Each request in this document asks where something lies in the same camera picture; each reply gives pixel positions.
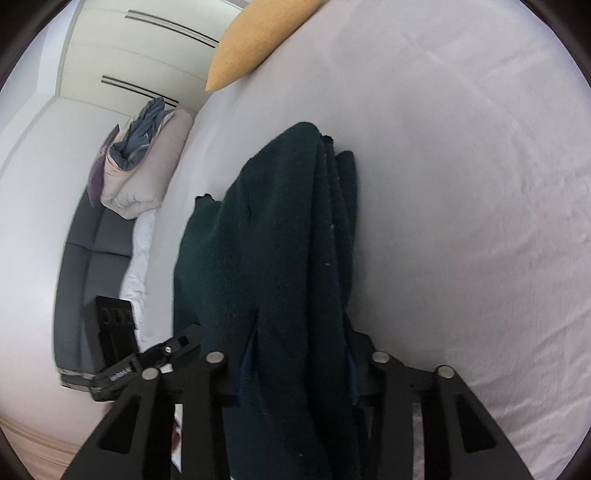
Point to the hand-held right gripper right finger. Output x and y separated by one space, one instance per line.
354 378

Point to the white quilted mattress pad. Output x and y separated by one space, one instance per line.
138 267

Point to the yellow pillow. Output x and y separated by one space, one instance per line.
249 46

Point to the bed with white sheet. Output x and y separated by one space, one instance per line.
461 207

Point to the folded beige comforter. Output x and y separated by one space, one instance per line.
152 175

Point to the blue-grey cloth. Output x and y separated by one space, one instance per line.
136 138

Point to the cream wardrobe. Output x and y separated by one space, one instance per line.
115 55

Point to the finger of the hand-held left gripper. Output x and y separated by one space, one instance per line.
178 346

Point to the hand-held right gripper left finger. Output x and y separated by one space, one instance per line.
245 369

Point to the purple pillow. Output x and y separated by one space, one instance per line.
99 175

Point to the dark green sweater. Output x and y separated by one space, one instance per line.
277 258

